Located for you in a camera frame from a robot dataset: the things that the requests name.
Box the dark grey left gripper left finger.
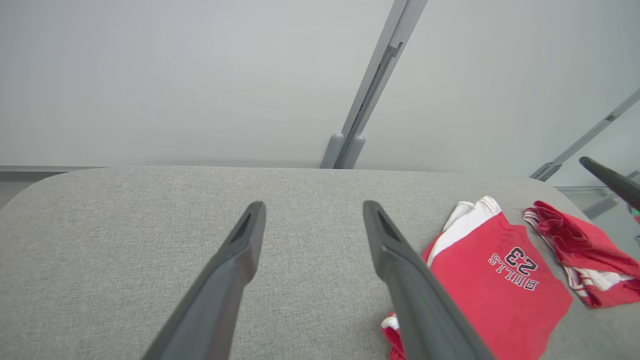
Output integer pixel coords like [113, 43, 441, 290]
[142, 201, 267, 360]

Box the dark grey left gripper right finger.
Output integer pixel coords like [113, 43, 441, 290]
[363, 200, 495, 360]

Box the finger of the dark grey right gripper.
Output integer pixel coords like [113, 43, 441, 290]
[579, 156, 640, 213]

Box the red white Bulls jersey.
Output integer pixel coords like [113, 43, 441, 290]
[381, 196, 574, 360]

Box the red mesh shorts white trim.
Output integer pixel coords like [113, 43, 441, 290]
[523, 200, 640, 309]

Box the grey side partition rail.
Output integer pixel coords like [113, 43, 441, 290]
[555, 170, 640, 221]

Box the grey aluminium partition post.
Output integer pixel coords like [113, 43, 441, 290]
[320, 0, 428, 170]
[530, 89, 640, 182]

